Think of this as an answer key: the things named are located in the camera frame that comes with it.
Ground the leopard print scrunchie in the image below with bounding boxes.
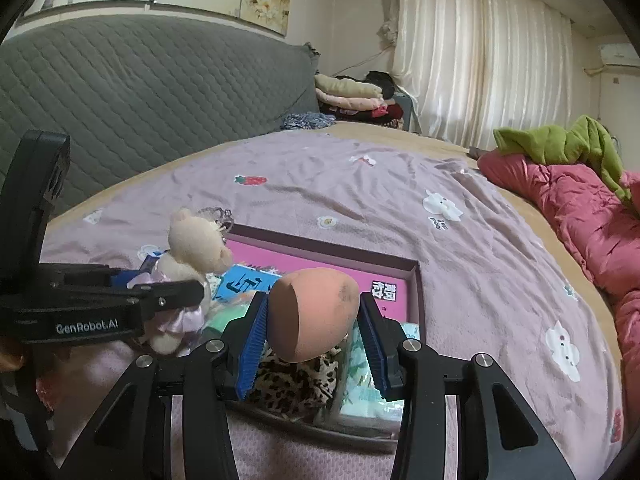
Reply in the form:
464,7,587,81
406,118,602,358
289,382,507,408
250,345,343,413

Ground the pink picture book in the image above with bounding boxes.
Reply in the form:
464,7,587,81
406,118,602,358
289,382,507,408
210,240,416,326

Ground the pink folded garment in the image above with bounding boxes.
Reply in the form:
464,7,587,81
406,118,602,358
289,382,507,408
320,91,386,111

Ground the grey-blue chair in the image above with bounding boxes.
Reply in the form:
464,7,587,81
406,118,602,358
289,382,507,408
395,91,418,133

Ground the green garment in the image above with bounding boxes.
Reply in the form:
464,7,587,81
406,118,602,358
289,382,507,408
492,115,633,206

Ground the plush bear with purple dress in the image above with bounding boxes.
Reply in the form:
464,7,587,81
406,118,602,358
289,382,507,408
137,207,233,356

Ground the blue patterned cloth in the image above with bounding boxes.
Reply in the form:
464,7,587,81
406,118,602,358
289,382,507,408
281,111,337,132

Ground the person's left hand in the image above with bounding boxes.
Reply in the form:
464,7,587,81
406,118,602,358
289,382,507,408
0,336,27,373

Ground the grey shallow box tray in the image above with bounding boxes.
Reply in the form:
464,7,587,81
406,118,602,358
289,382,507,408
200,224,426,441

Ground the dark red garment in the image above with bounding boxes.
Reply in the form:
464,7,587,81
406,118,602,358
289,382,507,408
370,102,406,128

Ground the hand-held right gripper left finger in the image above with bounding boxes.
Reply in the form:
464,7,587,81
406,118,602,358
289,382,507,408
57,292,271,480

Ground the white air conditioner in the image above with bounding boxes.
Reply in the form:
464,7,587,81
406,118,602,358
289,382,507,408
597,42,640,68

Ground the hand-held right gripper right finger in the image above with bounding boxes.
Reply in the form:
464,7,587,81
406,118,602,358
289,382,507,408
359,292,578,480

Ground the black garment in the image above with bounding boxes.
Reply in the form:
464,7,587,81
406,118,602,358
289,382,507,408
362,71,398,101

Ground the pink quilt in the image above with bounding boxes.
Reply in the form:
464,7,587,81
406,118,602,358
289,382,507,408
477,152,640,416

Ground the pink makeup sponge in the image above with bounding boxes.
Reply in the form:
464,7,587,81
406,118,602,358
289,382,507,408
268,267,361,363

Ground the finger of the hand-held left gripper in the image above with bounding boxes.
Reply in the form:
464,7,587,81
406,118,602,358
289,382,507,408
125,280,203,341
40,262,151,291

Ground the beige folded garment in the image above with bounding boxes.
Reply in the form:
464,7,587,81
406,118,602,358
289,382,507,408
315,74,383,98

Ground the white curtain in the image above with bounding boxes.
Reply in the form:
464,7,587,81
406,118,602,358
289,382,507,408
390,0,573,148

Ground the grey quilted headboard cover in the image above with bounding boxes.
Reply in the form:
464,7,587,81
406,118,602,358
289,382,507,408
0,14,321,218

